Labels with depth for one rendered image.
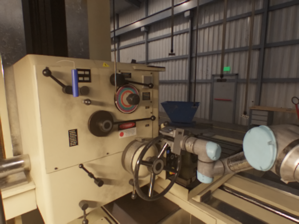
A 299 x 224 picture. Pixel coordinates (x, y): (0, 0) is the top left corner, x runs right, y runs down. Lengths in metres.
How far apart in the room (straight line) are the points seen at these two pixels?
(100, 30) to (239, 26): 7.69
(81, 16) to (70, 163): 1.21
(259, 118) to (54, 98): 7.13
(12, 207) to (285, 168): 1.29
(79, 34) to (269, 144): 1.54
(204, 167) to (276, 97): 7.47
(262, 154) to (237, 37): 8.50
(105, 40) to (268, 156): 1.59
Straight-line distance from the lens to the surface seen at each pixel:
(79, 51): 1.68
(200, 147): 0.86
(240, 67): 8.70
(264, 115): 7.50
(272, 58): 8.34
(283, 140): 0.55
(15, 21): 1.61
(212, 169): 0.90
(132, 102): 1.00
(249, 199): 2.07
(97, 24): 1.81
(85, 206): 1.11
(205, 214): 1.78
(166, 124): 1.30
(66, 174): 1.03
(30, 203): 1.36
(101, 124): 0.94
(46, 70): 0.87
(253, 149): 0.57
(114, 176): 1.17
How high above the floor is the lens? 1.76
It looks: 9 degrees down
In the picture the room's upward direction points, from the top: straight up
